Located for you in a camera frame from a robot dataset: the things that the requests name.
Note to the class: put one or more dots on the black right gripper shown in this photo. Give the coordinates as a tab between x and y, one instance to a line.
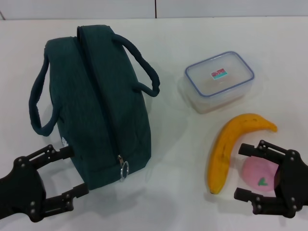
293	183

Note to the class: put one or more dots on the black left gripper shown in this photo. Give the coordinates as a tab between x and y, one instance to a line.
21	190

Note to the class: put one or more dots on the pink peach toy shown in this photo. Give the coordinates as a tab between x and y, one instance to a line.
257	170

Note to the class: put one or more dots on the yellow banana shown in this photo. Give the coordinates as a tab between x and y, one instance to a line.
223	149

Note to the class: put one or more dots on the dark teal insulated lunch bag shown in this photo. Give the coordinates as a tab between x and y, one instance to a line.
108	108

